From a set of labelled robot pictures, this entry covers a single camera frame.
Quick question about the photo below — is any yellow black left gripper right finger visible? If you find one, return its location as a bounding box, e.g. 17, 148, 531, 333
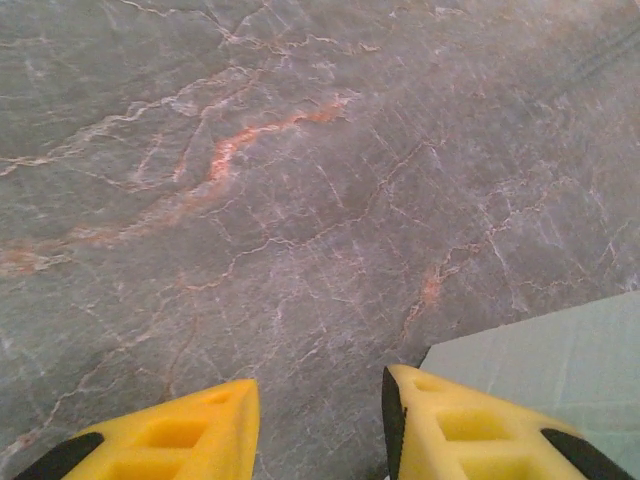
382, 363, 636, 480

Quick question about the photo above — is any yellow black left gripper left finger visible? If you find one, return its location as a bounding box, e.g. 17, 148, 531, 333
14, 378, 261, 480

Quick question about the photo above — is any light teal paper box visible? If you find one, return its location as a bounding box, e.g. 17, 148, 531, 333
418, 291, 640, 480

